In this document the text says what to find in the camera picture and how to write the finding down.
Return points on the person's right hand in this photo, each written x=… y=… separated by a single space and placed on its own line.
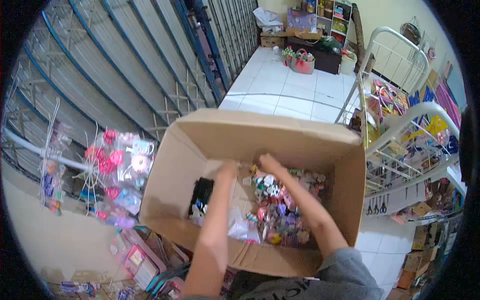
x=270 y=163

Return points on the person's left hand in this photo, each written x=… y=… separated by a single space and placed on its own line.
x=227 y=172

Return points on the person's left fingers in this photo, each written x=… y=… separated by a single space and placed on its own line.
x=229 y=165

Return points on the person's right fingers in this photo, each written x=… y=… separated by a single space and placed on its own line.
x=264 y=157

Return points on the large cardboard box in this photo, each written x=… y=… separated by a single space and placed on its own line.
x=255 y=187

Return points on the black packet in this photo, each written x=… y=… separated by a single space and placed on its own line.
x=201 y=195

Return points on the pile of small colourful toys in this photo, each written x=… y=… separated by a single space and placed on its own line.
x=285 y=210

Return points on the white plastic bag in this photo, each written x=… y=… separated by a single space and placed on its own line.
x=242 y=227

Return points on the pink basket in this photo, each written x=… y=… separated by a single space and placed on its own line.
x=302 y=63

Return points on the dark wooden cabinet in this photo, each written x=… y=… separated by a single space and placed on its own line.
x=318 y=54

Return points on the brown cardboard box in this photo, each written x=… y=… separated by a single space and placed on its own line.
x=273 y=39

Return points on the white bucket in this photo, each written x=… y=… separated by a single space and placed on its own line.
x=348 y=63

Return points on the rack of hanging toy packets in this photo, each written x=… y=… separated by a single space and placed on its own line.
x=101 y=172

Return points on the pink boxed toy set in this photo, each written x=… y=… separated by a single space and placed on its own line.
x=140 y=258

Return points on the person's body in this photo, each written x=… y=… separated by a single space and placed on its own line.
x=318 y=279

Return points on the blue metal folding gate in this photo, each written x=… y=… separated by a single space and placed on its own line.
x=123 y=63

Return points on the white shelf unit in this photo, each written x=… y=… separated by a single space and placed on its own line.
x=334 y=18

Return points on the stack of cardboard boxes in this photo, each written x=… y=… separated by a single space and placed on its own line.
x=422 y=255

